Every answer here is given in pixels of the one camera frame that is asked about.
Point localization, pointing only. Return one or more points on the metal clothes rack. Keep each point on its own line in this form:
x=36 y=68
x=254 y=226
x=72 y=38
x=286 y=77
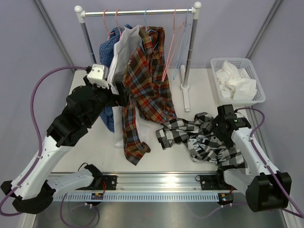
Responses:
x=184 y=69

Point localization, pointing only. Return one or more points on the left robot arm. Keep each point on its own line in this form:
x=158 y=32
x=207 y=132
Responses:
x=32 y=190

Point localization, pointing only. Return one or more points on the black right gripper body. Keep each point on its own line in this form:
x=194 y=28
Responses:
x=218 y=131

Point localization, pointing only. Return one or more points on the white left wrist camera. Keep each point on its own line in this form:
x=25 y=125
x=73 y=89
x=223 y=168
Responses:
x=98 y=76

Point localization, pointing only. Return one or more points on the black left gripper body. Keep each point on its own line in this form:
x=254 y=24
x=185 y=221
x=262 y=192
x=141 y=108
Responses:
x=103 y=97

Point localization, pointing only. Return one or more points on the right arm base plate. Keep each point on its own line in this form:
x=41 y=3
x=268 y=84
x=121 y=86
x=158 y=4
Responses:
x=212 y=182

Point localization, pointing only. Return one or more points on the blue plastic hanger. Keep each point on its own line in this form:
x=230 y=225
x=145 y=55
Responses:
x=180 y=52

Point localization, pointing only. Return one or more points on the white hanging shirt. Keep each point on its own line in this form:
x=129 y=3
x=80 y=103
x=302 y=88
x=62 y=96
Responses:
x=123 y=50

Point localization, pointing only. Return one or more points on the blue checked shirt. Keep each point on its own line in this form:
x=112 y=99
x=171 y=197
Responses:
x=106 y=54

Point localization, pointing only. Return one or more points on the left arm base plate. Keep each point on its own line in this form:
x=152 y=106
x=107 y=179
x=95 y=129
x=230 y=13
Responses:
x=106 y=182

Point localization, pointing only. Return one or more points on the black white checked shirt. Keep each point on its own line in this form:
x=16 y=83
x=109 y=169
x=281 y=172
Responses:
x=201 y=142

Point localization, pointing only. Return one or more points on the white linen shirt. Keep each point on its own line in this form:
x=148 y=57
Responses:
x=235 y=84

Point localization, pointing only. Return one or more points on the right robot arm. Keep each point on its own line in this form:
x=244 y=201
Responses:
x=265 y=187

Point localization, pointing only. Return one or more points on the white plastic basket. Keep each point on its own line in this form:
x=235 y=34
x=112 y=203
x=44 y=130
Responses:
x=239 y=62

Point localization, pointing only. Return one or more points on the aluminium mounting rail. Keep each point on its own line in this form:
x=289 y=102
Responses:
x=156 y=182

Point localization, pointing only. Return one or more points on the white slotted cable duct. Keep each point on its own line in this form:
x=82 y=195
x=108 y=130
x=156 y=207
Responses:
x=139 y=197

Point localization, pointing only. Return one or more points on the red brown plaid shirt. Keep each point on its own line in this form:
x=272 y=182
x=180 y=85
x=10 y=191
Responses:
x=149 y=96

